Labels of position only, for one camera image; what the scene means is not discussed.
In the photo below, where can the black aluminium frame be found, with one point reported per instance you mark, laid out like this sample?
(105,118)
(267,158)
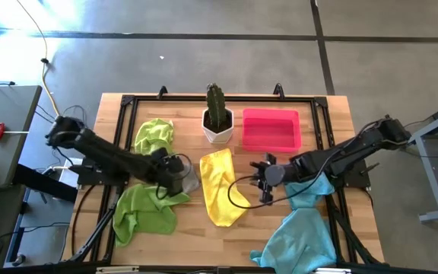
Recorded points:
(181,98)

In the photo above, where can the blue microfiber towel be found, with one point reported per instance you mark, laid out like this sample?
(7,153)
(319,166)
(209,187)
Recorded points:
(310,190)
(302,239)

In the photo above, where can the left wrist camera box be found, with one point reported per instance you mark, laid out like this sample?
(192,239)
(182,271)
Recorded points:
(160,154)

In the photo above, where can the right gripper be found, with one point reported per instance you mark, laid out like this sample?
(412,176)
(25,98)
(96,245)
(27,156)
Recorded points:
(276,175)

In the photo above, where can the grey metal table frame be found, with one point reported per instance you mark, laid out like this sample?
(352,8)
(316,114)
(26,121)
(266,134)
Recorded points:
(430,175)

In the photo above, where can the yellow microfiber towel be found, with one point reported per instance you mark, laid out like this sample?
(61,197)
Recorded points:
(219,182)

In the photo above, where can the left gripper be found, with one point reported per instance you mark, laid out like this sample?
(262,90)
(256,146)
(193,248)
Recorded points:
(175,179)

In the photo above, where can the pink plastic bin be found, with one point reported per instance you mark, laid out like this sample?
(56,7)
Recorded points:
(272,129)

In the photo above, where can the green microfiber towel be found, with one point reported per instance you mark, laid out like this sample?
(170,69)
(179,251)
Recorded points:
(154,135)
(143,213)

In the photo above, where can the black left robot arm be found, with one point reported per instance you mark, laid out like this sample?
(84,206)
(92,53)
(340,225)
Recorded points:
(105,154)

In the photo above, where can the silver metal bracket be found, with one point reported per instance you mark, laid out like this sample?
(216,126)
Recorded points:
(331,270)
(116,269)

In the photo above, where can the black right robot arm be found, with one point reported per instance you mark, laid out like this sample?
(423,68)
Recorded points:
(340,156)

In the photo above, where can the white faceted plant pot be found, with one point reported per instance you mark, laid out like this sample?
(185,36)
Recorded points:
(219,137)

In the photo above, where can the green cactus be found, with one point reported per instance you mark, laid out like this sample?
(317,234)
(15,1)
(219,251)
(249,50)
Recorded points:
(216,106)

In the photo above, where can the white electronics box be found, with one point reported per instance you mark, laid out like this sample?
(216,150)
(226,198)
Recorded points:
(64,177)

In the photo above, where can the dark grey side table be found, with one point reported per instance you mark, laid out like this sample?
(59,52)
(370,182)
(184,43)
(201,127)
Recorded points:
(10,110)

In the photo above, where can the grey microfiber towel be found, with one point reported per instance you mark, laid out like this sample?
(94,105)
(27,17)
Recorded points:
(191,182)

